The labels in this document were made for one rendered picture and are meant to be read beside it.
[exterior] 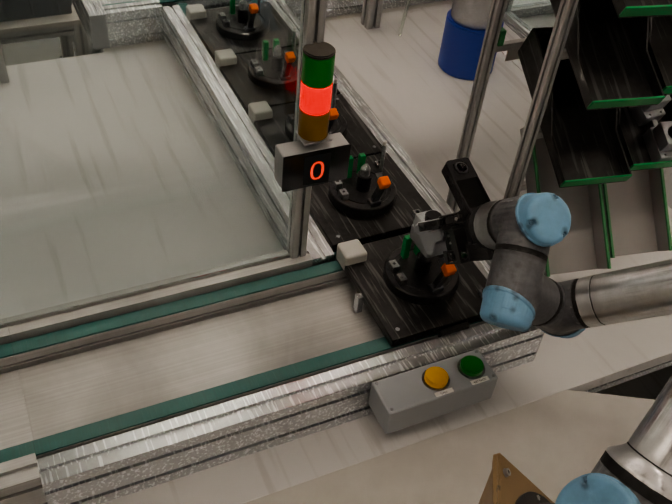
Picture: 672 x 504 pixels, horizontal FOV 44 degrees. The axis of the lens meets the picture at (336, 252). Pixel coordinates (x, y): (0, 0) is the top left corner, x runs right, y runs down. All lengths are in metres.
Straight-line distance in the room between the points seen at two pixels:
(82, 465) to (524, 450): 0.73
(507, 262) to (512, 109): 1.16
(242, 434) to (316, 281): 0.36
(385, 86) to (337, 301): 0.87
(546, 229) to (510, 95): 1.21
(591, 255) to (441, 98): 0.79
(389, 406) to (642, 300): 0.43
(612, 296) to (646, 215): 0.53
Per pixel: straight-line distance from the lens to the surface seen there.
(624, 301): 1.22
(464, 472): 1.44
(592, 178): 1.49
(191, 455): 1.35
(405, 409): 1.37
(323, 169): 1.39
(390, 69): 2.36
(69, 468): 1.31
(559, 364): 1.64
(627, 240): 1.71
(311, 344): 1.49
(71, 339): 1.48
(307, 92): 1.30
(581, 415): 1.58
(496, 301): 1.16
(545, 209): 1.16
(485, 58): 1.59
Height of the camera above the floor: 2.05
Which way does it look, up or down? 43 degrees down
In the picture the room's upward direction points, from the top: 7 degrees clockwise
